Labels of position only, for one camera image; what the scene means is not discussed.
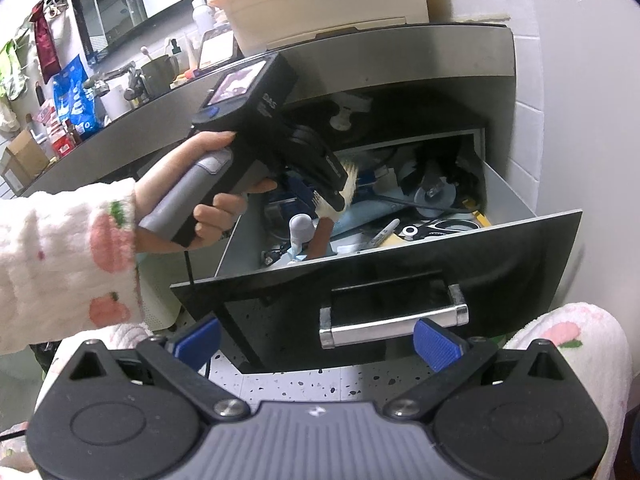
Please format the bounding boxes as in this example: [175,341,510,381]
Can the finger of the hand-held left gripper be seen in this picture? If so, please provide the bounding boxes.
[307,144,351,212]
[287,172,318,208]

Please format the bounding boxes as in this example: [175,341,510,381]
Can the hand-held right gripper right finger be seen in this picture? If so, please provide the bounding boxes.
[382,318,587,420]

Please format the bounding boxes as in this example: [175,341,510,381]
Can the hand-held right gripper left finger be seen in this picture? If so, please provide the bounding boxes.
[52,317,251,422]

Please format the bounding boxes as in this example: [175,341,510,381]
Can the brown-handled cleaning brush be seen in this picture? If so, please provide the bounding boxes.
[306,160,359,262]

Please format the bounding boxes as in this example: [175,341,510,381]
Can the black drawer with steel handle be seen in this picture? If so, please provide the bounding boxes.
[170,127,584,374]

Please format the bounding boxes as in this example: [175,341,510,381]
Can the person's left forearm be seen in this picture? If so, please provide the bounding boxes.
[0,177,147,357]

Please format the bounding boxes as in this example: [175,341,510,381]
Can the person's left hand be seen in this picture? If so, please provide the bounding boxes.
[133,131,279,256]

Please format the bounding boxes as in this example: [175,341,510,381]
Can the grey round-headed tool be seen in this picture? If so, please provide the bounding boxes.
[289,213,316,257]

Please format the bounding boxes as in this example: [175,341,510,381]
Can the light blue packet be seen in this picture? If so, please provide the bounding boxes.
[330,199,427,237]

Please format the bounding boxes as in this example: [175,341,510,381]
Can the white perforated basket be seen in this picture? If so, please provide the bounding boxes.
[137,260,182,330]

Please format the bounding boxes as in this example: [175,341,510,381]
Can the white plastic hook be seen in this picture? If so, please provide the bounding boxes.
[329,95,374,132]

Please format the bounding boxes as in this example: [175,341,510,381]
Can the smartphone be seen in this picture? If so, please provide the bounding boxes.
[197,30,239,69]

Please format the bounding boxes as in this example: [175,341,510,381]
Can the dark green mug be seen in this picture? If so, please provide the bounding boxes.
[141,55,180,96]

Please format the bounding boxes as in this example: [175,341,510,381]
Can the grey round disc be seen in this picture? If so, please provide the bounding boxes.
[414,174,464,217]

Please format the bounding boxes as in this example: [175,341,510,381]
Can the black scissors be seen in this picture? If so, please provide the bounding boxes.
[399,219,484,242]

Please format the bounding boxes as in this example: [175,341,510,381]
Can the white spray bottle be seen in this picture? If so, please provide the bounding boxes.
[191,0,211,37]

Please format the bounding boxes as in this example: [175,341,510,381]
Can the chrome faucet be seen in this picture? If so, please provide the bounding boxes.
[82,61,147,104]

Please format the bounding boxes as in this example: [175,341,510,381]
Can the steel-edged black counter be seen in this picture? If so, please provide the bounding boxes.
[15,22,516,197]

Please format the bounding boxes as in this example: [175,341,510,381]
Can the white cup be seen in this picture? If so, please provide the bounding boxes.
[99,85,129,122]

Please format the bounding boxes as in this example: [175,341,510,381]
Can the cream dish rack box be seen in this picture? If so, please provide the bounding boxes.
[207,0,432,54]

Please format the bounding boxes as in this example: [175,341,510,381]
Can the person's right leg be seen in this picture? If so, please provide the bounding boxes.
[502,302,634,480]

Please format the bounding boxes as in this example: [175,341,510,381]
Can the blue printed packet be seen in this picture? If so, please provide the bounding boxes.
[52,55,97,137]

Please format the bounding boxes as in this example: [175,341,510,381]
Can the red and white box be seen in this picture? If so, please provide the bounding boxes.
[37,100,82,157]

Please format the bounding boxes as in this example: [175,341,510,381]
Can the red hanging bag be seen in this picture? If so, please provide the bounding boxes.
[29,2,64,84]

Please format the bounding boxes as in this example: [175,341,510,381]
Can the cardboard box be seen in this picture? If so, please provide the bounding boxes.
[0,129,52,194]

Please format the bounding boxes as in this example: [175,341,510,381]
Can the green hanging bag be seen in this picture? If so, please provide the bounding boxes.
[0,39,32,102]

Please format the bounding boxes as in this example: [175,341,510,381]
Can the wall mirror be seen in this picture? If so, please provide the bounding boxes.
[74,0,147,57]

